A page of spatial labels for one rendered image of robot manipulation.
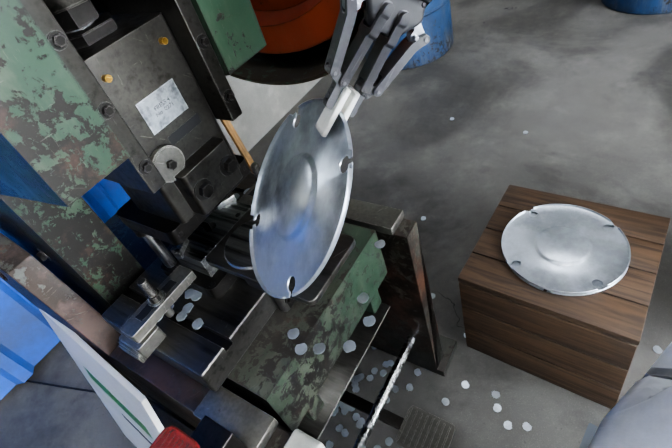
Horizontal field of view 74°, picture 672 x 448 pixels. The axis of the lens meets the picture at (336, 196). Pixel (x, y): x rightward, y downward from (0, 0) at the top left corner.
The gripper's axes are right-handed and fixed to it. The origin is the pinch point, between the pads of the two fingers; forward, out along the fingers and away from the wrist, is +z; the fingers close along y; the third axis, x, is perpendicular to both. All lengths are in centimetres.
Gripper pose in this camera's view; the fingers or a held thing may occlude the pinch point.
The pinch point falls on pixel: (337, 111)
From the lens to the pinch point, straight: 59.6
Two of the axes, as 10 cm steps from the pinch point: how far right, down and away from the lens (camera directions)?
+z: -4.6, 8.0, 3.9
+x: 3.3, 5.6, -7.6
